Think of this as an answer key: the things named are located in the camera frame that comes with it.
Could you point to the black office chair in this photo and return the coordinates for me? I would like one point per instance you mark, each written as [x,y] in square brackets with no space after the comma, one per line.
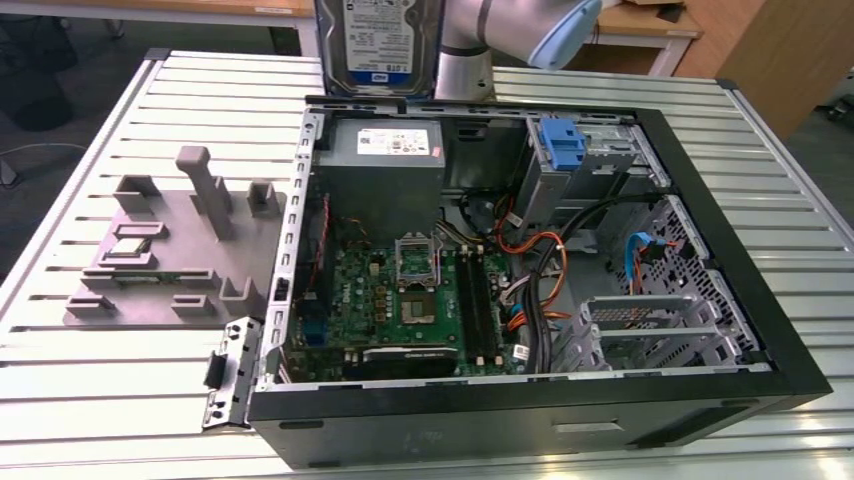
[34,75]

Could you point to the green motherboard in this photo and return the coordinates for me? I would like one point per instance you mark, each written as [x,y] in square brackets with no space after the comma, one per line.
[361,300]

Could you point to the grey power supply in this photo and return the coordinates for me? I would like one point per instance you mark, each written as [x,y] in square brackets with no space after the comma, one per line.
[381,190]

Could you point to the black graphics card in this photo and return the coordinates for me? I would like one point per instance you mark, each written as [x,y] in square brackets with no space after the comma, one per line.
[407,362]

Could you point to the wooden desk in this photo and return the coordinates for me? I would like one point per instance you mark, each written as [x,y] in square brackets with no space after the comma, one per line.
[641,25]

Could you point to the blue drive latch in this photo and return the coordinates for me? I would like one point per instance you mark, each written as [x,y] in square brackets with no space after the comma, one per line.
[564,145]

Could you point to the grey parts rack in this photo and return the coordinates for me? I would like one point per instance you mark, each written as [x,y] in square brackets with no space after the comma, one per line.
[194,260]

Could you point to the metal disk bay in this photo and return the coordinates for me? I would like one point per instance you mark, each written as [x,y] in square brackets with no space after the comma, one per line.
[641,334]

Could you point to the hard disk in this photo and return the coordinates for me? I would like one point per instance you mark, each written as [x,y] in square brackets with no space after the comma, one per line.
[381,45]

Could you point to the blue board connector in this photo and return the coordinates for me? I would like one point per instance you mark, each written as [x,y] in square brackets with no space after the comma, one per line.
[315,334]

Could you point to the black RAM slot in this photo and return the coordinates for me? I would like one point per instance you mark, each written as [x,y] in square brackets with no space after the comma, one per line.
[483,305]
[465,305]
[473,305]

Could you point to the green RAM stick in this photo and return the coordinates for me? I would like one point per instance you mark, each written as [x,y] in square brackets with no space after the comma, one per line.
[143,280]

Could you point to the black PC case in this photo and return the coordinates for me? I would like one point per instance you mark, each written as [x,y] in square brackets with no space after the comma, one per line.
[467,430]

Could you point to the CPU socket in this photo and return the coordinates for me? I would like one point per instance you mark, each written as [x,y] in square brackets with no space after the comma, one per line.
[421,311]

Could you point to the silver CPU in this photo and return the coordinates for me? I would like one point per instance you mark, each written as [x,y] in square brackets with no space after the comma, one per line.
[127,248]

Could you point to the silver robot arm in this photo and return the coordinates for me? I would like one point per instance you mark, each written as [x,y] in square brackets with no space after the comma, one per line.
[461,75]

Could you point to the metal optical drive cage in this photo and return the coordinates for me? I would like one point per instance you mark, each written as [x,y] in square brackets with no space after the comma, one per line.
[601,165]

